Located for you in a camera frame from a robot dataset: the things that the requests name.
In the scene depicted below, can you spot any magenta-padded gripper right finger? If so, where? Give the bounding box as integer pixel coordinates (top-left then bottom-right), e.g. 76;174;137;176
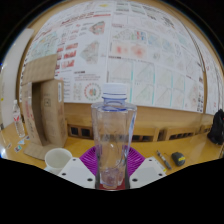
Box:
124;146;168;190

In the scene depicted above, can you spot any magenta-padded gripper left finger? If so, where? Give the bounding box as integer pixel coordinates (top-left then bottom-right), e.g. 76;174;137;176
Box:
57;146;98;190

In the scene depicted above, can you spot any clear white-capped water bottle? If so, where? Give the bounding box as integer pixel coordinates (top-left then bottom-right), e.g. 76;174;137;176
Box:
90;82;138;190

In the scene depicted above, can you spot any white cup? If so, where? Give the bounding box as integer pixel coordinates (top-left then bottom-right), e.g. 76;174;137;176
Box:
44;147;73;175

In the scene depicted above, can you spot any flat round red coaster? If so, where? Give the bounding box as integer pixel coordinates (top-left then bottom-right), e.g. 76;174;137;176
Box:
95;179;131;191

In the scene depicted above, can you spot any black yellow tape measure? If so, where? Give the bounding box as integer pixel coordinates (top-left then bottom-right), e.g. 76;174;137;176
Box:
170;151;187;167

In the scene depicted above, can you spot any brown cardboard box stand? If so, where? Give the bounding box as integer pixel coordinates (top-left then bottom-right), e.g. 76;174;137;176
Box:
20;53;69;161

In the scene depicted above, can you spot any black bag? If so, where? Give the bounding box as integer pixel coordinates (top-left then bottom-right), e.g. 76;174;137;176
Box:
207;108;224;146

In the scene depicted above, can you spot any white standing air conditioner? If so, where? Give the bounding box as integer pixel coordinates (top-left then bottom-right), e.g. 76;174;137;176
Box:
0;28;35;131

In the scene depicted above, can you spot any large printed wall poster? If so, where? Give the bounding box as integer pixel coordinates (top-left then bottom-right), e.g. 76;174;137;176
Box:
19;0;223;116

